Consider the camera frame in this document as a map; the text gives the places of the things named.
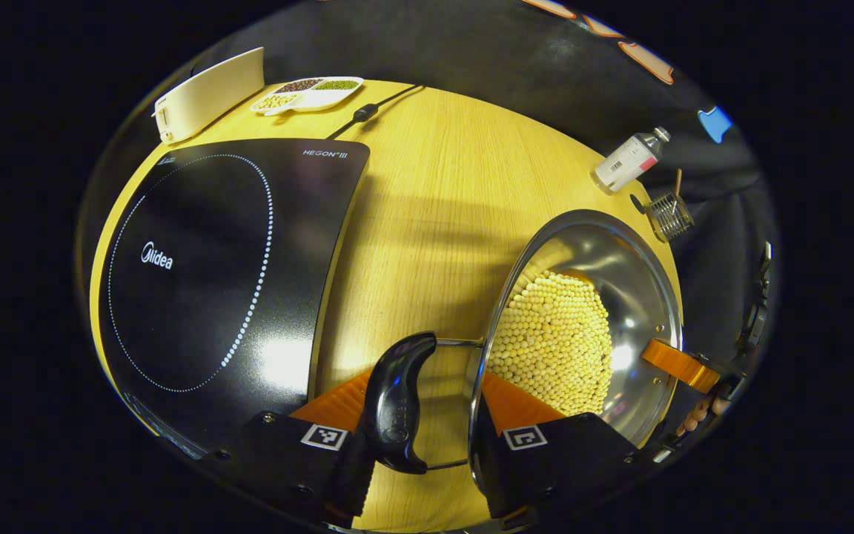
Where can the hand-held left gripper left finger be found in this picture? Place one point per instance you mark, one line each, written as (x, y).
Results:
(271, 460)

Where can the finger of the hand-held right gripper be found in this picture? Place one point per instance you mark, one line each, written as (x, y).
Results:
(675, 362)

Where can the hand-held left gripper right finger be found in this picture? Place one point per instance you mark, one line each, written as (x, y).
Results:
(568, 460)

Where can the stainless steel pot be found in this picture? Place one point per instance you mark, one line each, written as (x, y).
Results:
(620, 259)

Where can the pile of yellow soybeans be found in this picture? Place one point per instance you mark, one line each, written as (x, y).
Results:
(553, 341)

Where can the black induction cooktop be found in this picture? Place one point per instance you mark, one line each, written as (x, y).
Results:
(197, 282)

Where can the black equipment stand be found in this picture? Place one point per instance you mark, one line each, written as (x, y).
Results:
(757, 319)

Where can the wooden stick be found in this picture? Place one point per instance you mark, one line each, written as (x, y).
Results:
(677, 185)

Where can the clear bottle with pink label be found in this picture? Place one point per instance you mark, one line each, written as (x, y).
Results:
(627, 162)

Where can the white divided bean dish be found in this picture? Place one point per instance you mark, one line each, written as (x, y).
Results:
(308, 100)

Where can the white box appliance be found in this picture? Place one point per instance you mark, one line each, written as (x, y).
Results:
(212, 93)

